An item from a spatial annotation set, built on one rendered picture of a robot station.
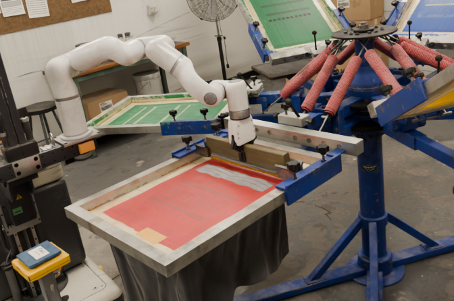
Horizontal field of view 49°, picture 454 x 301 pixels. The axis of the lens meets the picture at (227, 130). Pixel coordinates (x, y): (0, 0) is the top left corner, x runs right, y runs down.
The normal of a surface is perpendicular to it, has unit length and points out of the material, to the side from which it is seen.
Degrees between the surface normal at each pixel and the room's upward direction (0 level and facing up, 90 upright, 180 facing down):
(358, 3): 89
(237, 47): 90
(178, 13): 90
